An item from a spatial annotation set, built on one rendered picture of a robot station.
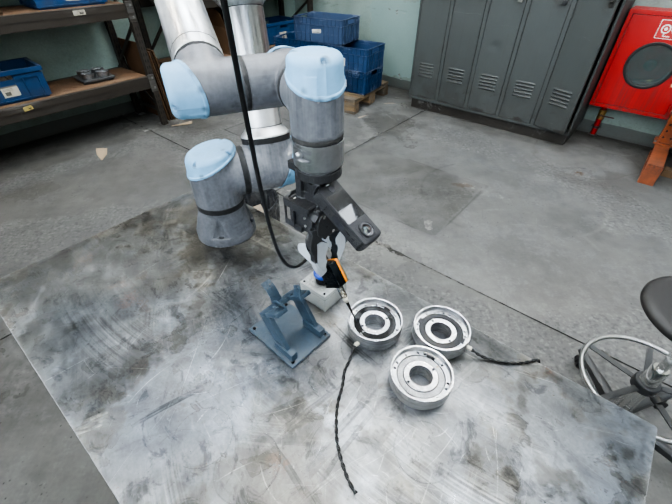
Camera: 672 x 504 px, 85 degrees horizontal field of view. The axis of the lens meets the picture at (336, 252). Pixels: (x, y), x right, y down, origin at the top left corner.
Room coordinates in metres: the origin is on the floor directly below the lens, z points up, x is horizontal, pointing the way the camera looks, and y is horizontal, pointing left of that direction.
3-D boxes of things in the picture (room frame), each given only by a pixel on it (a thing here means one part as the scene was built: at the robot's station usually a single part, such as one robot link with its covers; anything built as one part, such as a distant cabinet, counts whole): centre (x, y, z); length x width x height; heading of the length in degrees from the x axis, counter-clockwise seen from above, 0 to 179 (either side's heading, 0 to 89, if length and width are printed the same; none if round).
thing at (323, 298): (0.55, 0.03, 0.82); 0.08 x 0.07 x 0.05; 50
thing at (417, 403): (0.34, -0.14, 0.82); 0.10 x 0.10 x 0.04
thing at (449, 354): (0.43, -0.20, 0.82); 0.10 x 0.10 x 0.04
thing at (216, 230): (0.78, 0.29, 0.85); 0.15 x 0.15 x 0.10
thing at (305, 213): (0.51, 0.03, 1.07); 0.09 x 0.08 x 0.12; 48
